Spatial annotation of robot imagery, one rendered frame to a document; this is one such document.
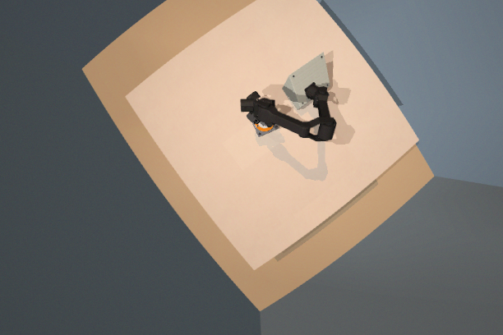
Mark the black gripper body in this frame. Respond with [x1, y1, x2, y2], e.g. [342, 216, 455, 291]
[247, 91, 274, 127]

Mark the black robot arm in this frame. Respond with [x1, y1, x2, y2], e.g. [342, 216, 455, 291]
[240, 82, 337, 141]

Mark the orange round plate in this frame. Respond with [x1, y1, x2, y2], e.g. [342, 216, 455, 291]
[255, 122, 274, 131]

